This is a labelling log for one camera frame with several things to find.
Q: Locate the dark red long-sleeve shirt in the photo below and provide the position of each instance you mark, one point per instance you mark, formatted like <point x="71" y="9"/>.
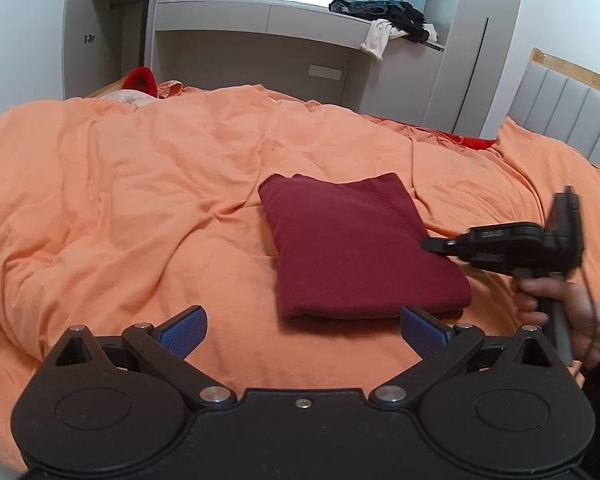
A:
<point x="360" y="245"/>

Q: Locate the pile of dark clothes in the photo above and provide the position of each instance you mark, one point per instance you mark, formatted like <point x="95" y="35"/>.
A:
<point x="385" y="10"/>

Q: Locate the red bed sheet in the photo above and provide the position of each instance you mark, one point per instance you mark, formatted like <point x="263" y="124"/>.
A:
<point x="445" y="137"/>

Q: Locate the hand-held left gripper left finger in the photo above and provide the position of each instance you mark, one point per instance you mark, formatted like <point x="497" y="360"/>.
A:
<point x="182" y="332"/>

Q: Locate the grey tall cabinet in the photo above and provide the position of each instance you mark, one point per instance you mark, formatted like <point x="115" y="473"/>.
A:
<point x="480" y="50"/>

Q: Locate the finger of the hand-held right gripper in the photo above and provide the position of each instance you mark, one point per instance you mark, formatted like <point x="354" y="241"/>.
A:
<point x="437" y="245"/>

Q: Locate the white garment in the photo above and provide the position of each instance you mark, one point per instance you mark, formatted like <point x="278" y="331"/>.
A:
<point x="377" y="39"/>

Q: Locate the red knitted hat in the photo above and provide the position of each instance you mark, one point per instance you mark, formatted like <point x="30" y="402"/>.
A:
<point x="141" y="81"/>

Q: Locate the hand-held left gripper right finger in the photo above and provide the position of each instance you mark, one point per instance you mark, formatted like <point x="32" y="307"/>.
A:
<point x="422" y="332"/>

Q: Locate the grey padded wooden headboard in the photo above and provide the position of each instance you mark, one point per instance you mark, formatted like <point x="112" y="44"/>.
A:
<point x="570" y="105"/>

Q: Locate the white wall socket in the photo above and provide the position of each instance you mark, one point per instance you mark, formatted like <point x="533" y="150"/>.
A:
<point x="325" y="72"/>

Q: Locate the grey window bench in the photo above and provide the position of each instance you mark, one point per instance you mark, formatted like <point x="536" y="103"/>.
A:
<point x="260" y="20"/>

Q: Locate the orange duvet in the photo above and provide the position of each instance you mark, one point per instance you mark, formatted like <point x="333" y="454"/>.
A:
<point x="130" y="200"/>

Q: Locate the orange pillow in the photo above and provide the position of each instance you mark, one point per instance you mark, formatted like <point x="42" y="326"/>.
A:
<point x="555" y="170"/>

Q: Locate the floral cloth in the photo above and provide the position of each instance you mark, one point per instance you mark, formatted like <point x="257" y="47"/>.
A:
<point x="130" y="96"/>

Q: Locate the grey open shelf cabinet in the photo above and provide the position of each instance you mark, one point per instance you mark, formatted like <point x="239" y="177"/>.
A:
<point x="80" y="35"/>

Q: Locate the person's right hand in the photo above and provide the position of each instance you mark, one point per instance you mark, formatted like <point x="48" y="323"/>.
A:
<point x="580" y="310"/>

